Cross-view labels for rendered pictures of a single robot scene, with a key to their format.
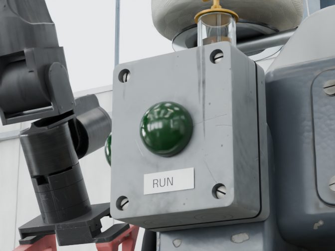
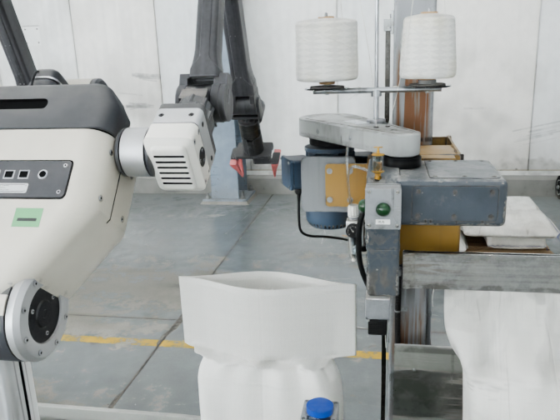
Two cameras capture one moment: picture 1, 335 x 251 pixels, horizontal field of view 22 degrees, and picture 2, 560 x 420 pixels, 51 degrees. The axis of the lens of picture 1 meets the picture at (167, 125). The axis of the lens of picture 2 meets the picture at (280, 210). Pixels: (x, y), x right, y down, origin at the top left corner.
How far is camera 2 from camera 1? 0.97 m
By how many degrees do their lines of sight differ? 38
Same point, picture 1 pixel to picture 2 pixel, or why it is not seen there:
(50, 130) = (255, 123)
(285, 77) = (405, 185)
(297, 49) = (385, 141)
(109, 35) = not seen: outside the picture
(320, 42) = (397, 146)
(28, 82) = (250, 108)
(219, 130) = (397, 211)
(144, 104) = (375, 201)
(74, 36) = not seen: outside the picture
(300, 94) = (409, 191)
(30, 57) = (252, 99)
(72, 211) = (260, 151)
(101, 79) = not seen: outside the picture
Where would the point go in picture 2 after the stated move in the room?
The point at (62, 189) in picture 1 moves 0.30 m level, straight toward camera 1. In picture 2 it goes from (257, 144) to (312, 160)
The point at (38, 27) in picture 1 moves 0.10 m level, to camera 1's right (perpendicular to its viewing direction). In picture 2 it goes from (253, 85) to (290, 82)
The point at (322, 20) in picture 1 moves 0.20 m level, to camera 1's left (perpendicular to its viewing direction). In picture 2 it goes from (397, 138) to (317, 147)
